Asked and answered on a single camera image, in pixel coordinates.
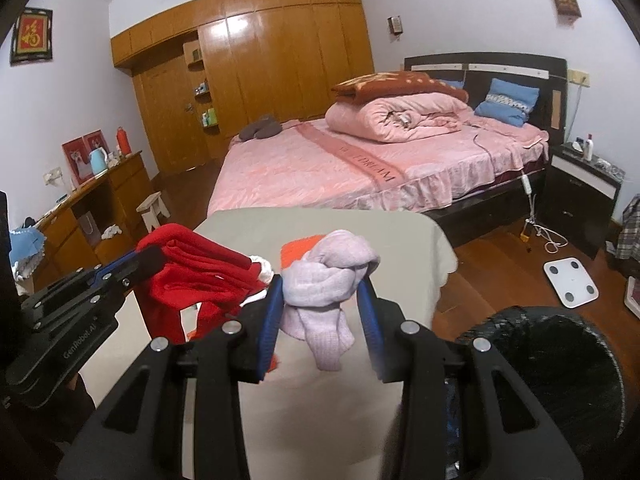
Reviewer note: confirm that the red cloth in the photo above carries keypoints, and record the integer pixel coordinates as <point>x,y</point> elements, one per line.
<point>190,270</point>

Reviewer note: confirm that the flat white box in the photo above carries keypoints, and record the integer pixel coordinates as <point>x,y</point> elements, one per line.
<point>634,297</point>

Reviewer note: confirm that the black white nightstand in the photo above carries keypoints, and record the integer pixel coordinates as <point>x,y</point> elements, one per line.
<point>575,205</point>

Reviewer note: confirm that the wooden wardrobe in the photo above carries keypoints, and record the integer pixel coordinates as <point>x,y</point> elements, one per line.
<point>280,60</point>

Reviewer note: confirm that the small white stool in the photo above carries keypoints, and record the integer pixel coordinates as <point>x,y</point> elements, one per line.
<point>152,210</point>

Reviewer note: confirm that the light blue kettle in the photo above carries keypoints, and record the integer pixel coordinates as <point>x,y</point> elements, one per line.
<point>98,161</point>

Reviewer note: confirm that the red thermos bottle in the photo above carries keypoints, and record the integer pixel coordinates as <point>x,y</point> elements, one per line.
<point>123,141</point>

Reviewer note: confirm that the person's left forearm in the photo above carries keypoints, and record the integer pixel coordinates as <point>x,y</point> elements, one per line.
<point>75,410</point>

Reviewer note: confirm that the large blue pillow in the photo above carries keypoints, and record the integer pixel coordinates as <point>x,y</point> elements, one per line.
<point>505,102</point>

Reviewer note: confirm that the small wall-mounted box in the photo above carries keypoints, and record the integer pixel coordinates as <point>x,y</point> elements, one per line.
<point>395,25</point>

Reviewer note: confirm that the bed with pink sheet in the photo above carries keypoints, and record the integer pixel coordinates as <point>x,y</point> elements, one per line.
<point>310,170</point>

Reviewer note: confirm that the folded pink quilt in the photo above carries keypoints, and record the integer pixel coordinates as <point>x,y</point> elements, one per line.
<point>390,117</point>

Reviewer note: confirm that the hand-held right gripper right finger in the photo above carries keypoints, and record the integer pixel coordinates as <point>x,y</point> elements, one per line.
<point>372,320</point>

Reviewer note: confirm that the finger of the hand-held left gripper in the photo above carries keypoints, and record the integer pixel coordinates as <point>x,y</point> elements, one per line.
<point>112,267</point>
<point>150,262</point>

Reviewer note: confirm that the white paper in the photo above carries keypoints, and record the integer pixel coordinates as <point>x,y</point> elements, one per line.
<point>262,270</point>

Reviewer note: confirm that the folded brown patterned blanket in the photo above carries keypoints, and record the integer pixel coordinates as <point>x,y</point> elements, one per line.
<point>390,85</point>

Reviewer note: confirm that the beige wall socket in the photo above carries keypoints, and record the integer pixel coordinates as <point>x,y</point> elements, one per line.
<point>580,78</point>

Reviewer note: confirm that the white bathroom scale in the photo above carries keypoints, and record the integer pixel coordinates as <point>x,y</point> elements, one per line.
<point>570,280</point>

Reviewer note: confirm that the crumpled white cloth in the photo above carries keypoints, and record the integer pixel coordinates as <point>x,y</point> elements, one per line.
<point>111,232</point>

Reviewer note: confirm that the plaid garment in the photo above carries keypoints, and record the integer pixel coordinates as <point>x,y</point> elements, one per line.
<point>630,230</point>

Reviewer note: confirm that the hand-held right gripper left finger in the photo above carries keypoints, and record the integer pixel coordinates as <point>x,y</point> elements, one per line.
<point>272,320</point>

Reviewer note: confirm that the red framed wall picture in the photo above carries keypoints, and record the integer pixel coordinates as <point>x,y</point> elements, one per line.
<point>31,35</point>

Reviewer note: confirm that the wooden desk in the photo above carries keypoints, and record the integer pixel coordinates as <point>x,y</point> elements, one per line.
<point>120,180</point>

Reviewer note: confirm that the beige tablecloth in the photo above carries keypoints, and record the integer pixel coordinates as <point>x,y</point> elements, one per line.
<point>240,230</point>

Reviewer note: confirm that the light blue cloth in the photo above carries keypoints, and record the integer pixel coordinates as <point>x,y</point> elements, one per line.
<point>27,245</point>

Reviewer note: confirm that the white bottle with red cap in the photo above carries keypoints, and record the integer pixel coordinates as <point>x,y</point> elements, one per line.
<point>589,149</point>

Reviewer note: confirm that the red photo frame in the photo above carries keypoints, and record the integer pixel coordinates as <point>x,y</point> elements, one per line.
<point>97,139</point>
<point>76,162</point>

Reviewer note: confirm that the lavender knitted sock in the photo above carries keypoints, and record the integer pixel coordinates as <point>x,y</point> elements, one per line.
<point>325,280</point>

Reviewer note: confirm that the dark wooden headboard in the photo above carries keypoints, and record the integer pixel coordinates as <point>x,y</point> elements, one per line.
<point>550,90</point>

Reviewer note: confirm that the small blue pillow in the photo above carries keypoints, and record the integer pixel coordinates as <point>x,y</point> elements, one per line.
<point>454,83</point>

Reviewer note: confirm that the bin with black bag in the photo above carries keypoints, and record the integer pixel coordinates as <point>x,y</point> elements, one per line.
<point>550,385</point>

